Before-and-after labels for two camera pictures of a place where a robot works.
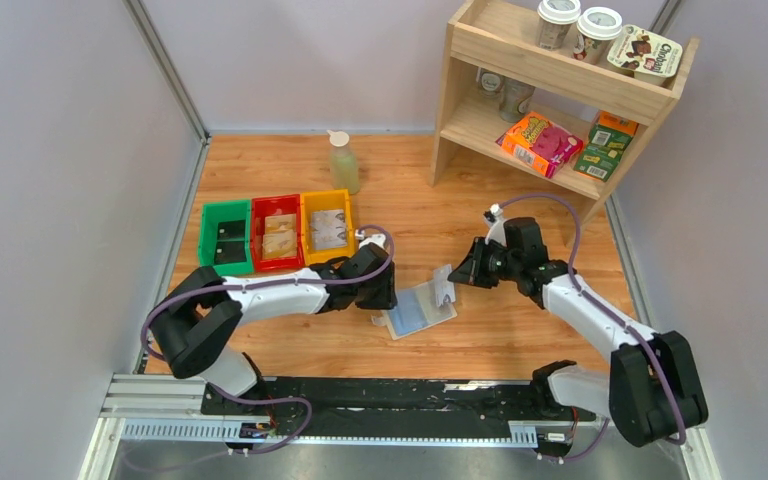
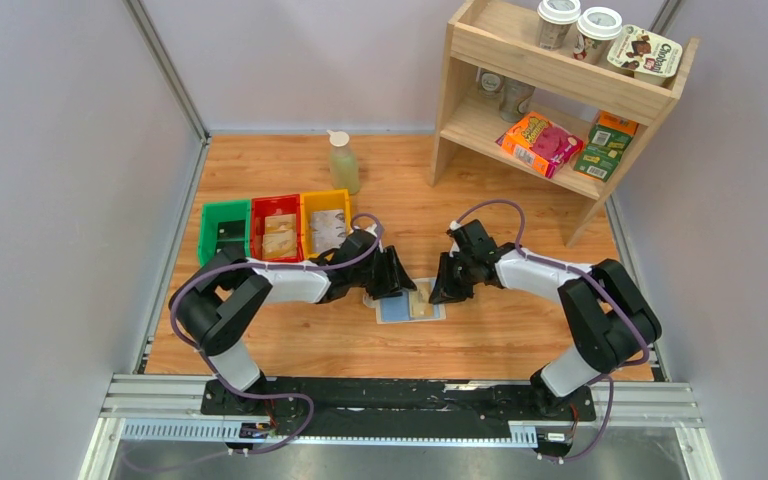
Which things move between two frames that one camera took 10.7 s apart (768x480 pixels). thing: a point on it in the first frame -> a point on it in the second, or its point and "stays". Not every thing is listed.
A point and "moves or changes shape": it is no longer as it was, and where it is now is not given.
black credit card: (231, 229) stays
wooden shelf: (501, 85) stays
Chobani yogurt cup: (652, 59) stays
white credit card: (443, 286) moves or changes shape
